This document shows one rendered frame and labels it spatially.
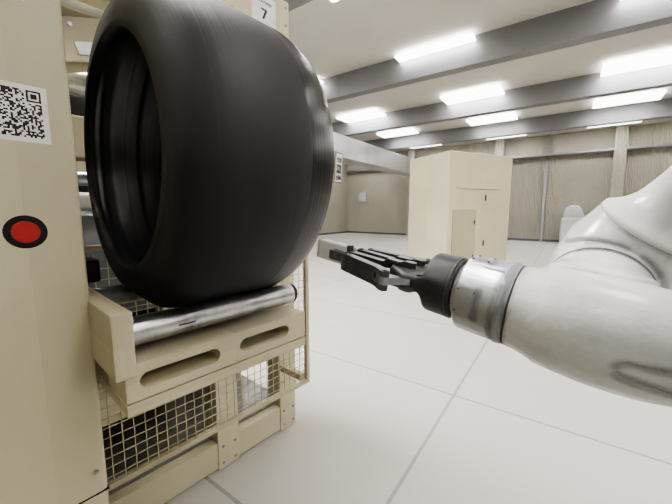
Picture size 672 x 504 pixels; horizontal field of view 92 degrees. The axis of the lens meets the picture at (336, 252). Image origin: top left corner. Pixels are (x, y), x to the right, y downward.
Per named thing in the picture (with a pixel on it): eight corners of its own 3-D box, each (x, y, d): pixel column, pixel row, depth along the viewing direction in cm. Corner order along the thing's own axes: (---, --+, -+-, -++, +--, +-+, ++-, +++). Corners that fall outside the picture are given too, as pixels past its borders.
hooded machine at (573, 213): (584, 244, 1064) (588, 205, 1048) (585, 245, 1017) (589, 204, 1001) (558, 242, 1105) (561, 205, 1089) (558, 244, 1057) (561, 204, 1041)
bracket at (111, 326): (115, 384, 45) (109, 316, 44) (58, 320, 71) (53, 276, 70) (142, 375, 47) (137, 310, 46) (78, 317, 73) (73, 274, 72)
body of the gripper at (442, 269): (480, 255, 41) (415, 240, 47) (454, 263, 35) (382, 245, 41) (469, 310, 43) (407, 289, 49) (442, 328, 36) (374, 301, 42)
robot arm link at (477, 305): (513, 270, 31) (452, 256, 35) (493, 357, 33) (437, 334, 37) (533, 259, 38) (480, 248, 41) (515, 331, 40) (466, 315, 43)
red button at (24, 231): (12, 243, 44) (9, 221, 43) (11, 242, 45) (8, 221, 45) (42, 242, 46) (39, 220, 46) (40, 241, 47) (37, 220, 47)
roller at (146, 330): (125, 353, 49) (123, 325, 48) (115, 344, 52) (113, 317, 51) (298, 303, 75) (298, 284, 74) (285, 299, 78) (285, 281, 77)
